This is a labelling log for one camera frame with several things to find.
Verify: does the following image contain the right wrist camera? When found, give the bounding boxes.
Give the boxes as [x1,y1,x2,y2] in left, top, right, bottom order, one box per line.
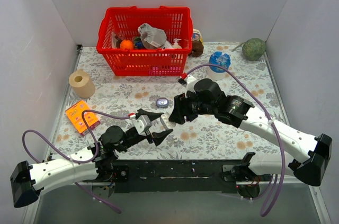
[178,73,198,96]

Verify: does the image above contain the purple earbud charging case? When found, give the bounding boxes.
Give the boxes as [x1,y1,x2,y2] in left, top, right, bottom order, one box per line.
[156,98,169,108]

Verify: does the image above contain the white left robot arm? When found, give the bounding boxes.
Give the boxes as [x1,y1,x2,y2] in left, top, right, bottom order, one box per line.
[10,109,175,208]

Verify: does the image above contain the red plastic shopping basket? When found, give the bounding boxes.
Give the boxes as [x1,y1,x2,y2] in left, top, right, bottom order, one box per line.
[96,6,193,76]

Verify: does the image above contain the green melon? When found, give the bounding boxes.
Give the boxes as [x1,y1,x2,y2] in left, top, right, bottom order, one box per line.
[231,38,266,61]

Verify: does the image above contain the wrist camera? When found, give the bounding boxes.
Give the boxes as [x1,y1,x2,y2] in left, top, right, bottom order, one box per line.
[129,113,151,136]
[178,73,198,96]

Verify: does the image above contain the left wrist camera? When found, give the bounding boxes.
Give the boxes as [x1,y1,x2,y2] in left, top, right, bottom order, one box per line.
[129,113,151,136]

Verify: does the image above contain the orange snack box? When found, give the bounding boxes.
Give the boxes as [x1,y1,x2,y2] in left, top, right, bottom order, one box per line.
[65,99,102,137]

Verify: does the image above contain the brown jar with label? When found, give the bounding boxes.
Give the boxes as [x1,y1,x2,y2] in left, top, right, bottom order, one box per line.
[189,29,204,57]

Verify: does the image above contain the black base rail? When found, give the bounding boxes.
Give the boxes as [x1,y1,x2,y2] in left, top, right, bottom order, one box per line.
[91,159,262,198]

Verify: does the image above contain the beige paper roll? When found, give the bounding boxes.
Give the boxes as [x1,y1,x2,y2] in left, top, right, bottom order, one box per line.
[69,69,96,98]

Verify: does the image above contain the orange fruit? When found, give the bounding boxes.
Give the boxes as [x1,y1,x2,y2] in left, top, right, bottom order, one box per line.
[120,39,134,50]

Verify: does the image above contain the white pump bottle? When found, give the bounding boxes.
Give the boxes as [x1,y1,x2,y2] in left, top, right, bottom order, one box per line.
[172,38,182,49]

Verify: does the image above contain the floral table mat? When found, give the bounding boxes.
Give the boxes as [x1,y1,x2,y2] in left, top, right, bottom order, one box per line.
[52,42,285,160]

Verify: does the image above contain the grey crumpled bag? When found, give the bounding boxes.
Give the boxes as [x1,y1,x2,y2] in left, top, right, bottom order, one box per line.
[138,23,167,50]

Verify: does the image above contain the blue lidded white jar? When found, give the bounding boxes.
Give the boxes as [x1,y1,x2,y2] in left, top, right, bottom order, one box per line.
[207,51,231,80]

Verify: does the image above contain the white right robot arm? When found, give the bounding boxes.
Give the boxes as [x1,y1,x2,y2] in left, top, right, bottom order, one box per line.
[169,76,332,186]

